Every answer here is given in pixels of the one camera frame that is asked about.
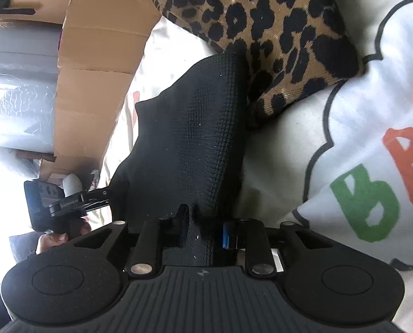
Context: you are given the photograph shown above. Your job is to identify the leopard print cloth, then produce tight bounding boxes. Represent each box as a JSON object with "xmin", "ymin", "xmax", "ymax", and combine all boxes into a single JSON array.
[{"xmin": 144, "ymin": 0, "xmax": 364, "ymax": 129}]

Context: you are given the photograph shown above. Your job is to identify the cardboard box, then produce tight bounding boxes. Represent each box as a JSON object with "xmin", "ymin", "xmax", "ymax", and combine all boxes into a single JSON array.
[{"xmin": 0, "ymin": 0, "xmax": 162, "ymax": 181}]

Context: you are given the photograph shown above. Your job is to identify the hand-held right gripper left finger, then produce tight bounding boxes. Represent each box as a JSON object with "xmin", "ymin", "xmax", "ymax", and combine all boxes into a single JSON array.
[{"xmin": 74, "ymin": 204, "xmax": 190, "ymax": 278}]

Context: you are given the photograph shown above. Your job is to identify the grey plastic wrapped bundle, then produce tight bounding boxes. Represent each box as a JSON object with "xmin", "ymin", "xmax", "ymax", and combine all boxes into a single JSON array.
[{"xmin": 0, "ymin": 24, "xmax": 63, "ymax": 155}]

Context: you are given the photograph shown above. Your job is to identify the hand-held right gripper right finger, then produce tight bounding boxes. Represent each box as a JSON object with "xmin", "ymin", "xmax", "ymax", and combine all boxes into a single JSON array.
[{"xmin": 222, "ymin": 219, "xmax": 332, "ymax": 277}]

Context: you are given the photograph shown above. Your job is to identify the person's left hand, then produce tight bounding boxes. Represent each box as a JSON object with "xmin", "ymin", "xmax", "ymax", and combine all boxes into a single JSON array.
[{"xmin": 36, "ymin": 215, "xmax": 92, "ymax": 254}]

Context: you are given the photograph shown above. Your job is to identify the person's left forearm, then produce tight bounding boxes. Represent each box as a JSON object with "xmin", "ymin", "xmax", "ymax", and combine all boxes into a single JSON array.
[{"xmin": 9, "ymin": 233, "xmax": 40, "ymax": 264}]

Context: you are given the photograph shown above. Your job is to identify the black pants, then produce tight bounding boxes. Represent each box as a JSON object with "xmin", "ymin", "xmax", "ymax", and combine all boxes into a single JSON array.
[{"xmin": 109, "ymin": 52, "xmax": 250, "ymax": 268}]

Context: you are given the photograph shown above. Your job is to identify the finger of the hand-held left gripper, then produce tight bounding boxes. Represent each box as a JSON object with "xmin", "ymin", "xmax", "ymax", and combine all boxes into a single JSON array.
[{"xmin": 83, "ymin": 187, "xmax": 114, "ymax": 213}]

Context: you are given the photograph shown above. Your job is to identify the white printed bedsheet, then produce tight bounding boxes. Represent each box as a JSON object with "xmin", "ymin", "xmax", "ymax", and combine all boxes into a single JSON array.
[{"xmin": 99, "ymin": 16, "xmax": 332, "ymax": 223}]

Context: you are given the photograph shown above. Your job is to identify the white cloth with coloured letters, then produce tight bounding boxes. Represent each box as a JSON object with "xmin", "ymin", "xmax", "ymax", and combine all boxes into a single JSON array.
[{"xmin": 291, "ymin": 0, "xmax": 413, "ymax": 271}]

